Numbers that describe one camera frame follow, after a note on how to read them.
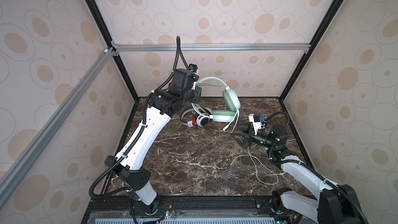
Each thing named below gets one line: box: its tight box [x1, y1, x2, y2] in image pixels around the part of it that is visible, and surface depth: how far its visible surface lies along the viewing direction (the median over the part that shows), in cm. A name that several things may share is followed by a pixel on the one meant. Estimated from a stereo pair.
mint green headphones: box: [191, 76, 241, 123], surface depth 64 cm
